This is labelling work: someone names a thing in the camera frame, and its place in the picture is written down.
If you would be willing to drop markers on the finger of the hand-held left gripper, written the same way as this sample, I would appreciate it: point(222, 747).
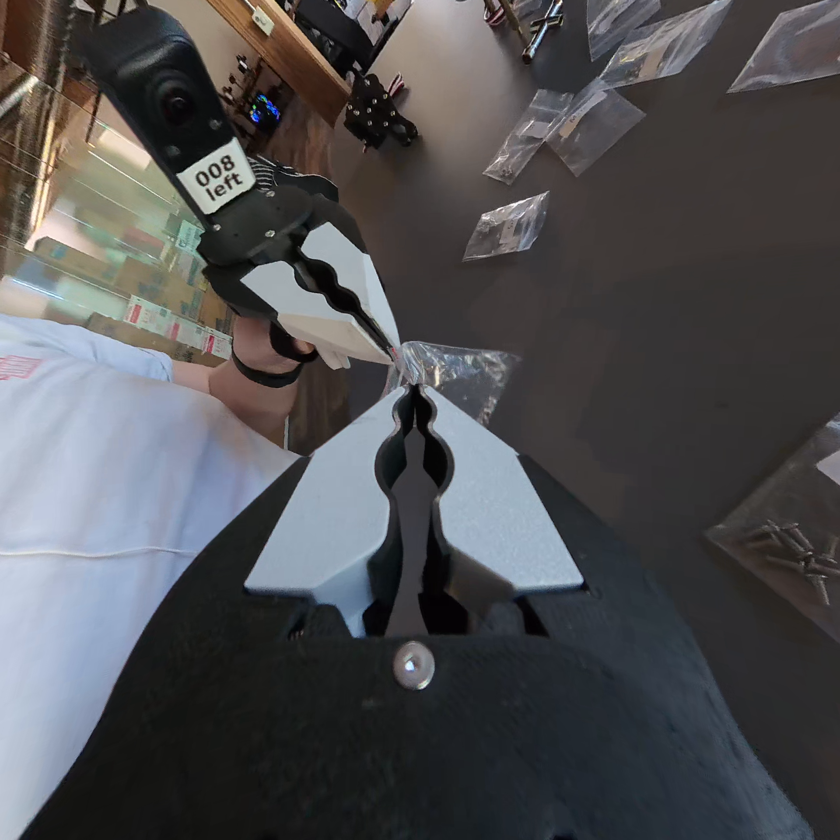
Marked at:
point(354, 269)
point(295, 302)

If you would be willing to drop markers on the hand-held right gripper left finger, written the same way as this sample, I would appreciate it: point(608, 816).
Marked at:
point(321, 525)

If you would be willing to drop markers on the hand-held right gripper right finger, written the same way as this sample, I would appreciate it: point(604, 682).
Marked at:
point(505, 525)

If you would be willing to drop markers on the clear zip bag red strip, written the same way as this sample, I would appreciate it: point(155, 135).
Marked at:
point(459, 374)

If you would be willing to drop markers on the person's left forearm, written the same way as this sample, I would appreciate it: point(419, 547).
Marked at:
point(269, 426)

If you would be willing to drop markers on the dark grey desk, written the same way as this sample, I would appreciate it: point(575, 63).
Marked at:
point(656, 328)

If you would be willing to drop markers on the person's left hand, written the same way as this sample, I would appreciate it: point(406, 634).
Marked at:
point(253, 344)

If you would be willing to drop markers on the striped cloth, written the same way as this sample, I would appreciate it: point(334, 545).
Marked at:
point(289, 174)

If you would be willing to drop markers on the stacked cartons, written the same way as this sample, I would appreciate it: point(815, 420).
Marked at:
point(151, 308)

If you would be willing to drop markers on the person's white t-shirt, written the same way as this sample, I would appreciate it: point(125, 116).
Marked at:
point(98, 459)

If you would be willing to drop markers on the scattered small clear parts bags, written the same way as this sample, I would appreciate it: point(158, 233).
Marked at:
point(590, 124)

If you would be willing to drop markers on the metal cross wrench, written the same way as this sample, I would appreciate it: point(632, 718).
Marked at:
point(541, 36)

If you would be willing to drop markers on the black metal bracket assembly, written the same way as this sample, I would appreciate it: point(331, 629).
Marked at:
point(377, 111)

